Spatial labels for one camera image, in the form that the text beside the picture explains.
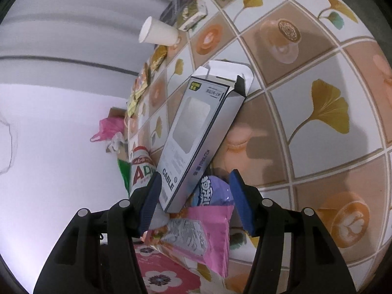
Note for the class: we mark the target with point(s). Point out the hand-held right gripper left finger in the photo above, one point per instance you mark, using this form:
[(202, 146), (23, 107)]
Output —
[(153, 196)]

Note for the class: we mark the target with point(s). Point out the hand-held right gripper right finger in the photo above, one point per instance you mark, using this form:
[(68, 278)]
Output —
[(240, 202)]

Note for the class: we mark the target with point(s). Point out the purple snack packet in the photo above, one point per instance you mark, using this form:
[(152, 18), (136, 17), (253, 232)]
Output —
[(214, 190)]

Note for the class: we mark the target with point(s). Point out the white bottle with red label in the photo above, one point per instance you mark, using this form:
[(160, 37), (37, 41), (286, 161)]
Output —
[(141, 168)]

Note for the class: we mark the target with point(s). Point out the green plastic piece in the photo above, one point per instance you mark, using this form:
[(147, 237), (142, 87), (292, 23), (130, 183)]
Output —
[(124, 174)]

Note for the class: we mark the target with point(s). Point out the pink foil packet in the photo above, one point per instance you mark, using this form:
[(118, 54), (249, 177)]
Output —
[(214, 229)]

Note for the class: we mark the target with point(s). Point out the crumpled clear plastic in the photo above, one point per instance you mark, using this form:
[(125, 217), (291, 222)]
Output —
[(115, 142)]

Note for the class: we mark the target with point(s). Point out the pink plastic bag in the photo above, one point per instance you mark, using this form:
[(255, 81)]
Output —
[(107, 127)]

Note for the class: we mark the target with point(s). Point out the brown cardboard box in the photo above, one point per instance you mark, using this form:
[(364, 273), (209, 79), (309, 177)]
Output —
[(116, 111)]

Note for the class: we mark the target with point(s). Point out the yellow wrapper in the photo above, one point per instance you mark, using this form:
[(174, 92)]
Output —
[(134, 104)]

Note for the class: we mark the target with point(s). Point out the orange snack packet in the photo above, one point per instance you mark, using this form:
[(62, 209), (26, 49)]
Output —
[(142, 79)]

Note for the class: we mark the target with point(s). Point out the gold crinkled wrapper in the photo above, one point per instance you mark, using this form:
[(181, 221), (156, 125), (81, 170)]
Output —
[(158, 56)]

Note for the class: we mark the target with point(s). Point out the white paper cup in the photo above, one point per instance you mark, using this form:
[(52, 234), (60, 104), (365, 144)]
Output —
[(159, 32)]

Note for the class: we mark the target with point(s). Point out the small yellow green carton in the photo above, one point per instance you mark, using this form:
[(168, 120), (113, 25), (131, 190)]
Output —
[(193, 15)]

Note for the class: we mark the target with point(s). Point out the dark flat box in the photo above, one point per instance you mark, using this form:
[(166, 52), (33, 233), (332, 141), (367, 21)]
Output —
[(176, 9)]

